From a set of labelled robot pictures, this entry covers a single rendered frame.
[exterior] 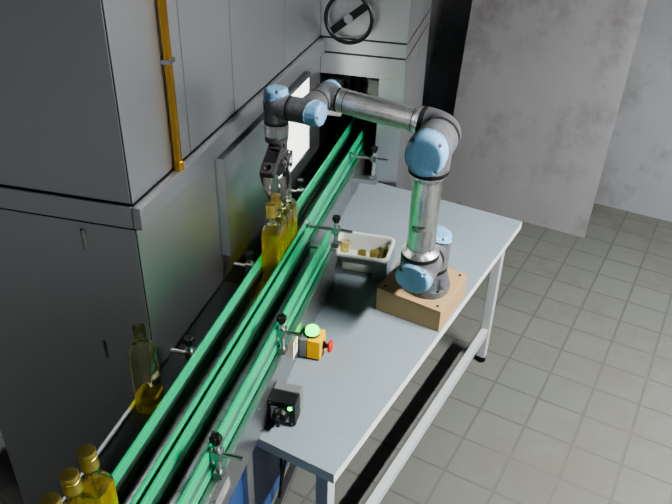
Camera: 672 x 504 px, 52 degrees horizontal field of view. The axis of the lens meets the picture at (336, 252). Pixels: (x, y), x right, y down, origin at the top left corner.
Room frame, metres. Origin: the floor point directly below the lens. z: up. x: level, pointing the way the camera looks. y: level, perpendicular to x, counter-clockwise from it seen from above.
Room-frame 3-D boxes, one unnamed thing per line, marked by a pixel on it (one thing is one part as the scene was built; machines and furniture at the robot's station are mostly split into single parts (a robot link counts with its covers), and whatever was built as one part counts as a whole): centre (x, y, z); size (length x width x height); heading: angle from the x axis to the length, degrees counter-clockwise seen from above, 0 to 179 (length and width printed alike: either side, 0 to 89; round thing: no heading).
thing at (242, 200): (2.32, 0.24, 1.15); 0.90 x 0.03 x 0.34; 166
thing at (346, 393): (2.27, 0.26, 0.73); 1.58 x 1.52 x 0.04; 151
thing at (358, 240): (2.21, -0.10, 0.80); 0.22 x 0.17 x 0.09; 76
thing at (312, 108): (1.96, 0.09, 1.45); 0.11 x 0.11 x 0.08; 66
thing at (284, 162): (1.99, 0.19, 1.29); 0.09 x 0.08 x 0.12; 167
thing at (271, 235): (1.91, 0.21, 0.99); 0.06 x 0.06 x 0.21; 76
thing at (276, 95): (1.98, 0.19, 1.45); 0.09 x 0.08 x 0.11; 66
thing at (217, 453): (1.08, 0.23, 0.94); 0.07 x 0.04 x 0.13; 76
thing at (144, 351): (1.30, 0.47, 1.01); 0.06 x 0.06 x 0.26; 78
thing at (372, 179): (2.74, -0.13, 0.90); 0.17 x 0.05 x 0.23; 76
